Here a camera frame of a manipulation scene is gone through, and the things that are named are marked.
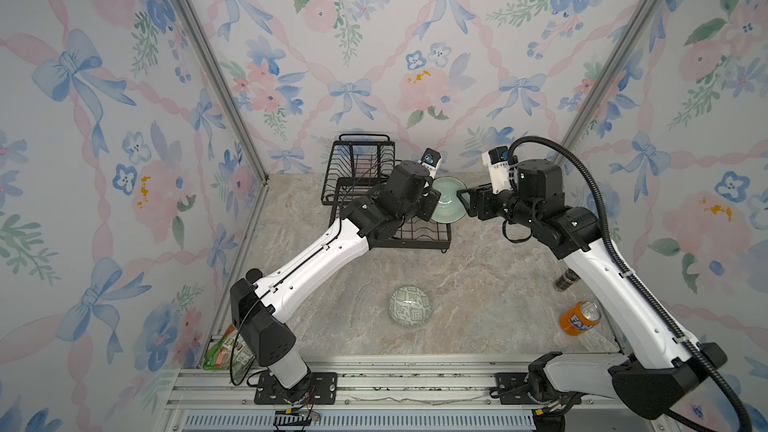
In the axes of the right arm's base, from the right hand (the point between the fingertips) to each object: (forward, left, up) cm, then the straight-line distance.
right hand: (469, 188), depth 70 cm
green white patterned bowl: (-15, +13, -33) cm, 39 cm away
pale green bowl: (-1, +4, -6) cm, 7 cm away
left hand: (+1, +9, 0) cm, 9 cm away
